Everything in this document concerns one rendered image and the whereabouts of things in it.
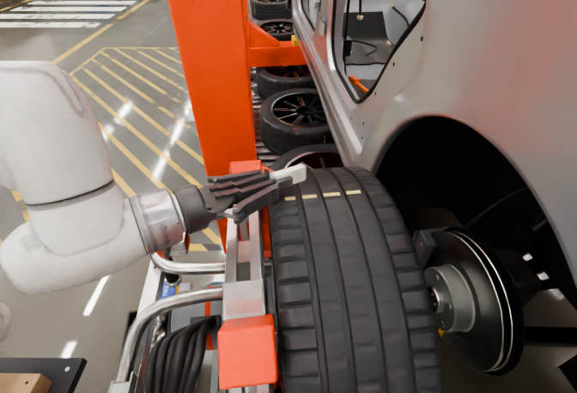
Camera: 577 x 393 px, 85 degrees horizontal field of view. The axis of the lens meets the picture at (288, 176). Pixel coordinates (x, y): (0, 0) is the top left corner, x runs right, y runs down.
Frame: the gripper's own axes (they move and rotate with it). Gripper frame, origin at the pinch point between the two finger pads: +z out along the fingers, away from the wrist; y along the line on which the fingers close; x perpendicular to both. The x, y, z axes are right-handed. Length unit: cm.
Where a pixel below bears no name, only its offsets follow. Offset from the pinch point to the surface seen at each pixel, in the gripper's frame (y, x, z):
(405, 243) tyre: 19.9, -5.9, 10.0
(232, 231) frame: -2.0, -9.2, -11.4
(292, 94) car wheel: -158, -39, 99
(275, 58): -206, -22, 112
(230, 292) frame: 9.1, -11.4, -16.6
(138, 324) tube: -1.7, -21.7, -31.2
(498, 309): 29.7, -26.1, 30.5
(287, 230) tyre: 8.2, -4.5, -5.4
